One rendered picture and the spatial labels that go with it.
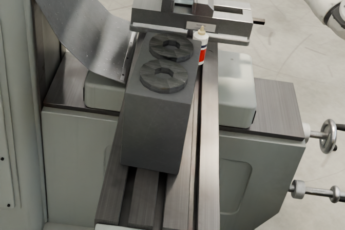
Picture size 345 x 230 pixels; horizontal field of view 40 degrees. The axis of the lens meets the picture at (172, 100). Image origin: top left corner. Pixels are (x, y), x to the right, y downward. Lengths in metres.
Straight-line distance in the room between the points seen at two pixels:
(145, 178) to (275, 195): 0.73
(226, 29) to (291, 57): 1.91
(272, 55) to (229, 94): 1.88
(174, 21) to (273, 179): 0.59
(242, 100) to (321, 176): 1.18
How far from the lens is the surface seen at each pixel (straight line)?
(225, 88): 1.40
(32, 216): 1.72
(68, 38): 1.30
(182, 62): 0.94
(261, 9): 3.77
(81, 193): 1.66
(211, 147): 1.04
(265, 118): 1.47
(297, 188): 1.58
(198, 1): 1.34
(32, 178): 1.58
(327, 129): 1.65
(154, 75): 0.87
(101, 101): 1.37
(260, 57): 3.18
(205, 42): 1.23
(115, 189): 0.93
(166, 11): 1.35
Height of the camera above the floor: 1.66
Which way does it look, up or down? 39 degrees down
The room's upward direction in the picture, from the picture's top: 9 degrees clockwise
